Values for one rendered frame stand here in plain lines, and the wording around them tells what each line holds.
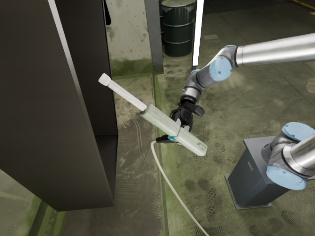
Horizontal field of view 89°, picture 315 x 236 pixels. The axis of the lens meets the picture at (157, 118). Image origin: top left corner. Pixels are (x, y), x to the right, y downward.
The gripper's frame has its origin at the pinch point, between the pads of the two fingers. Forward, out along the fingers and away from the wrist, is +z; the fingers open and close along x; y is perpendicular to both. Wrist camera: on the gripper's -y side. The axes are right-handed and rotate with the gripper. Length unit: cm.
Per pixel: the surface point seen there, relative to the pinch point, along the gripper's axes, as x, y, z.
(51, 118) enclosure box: 39.9, -0.6, 16.2
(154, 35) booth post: 16, 126, -176
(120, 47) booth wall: 45, 164, -149
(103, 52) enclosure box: 44, 34, -34
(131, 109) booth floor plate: -15, 155, -70
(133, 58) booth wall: 20, 170, -152
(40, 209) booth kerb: 17, 136, 69
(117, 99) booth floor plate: 5, 180, -80
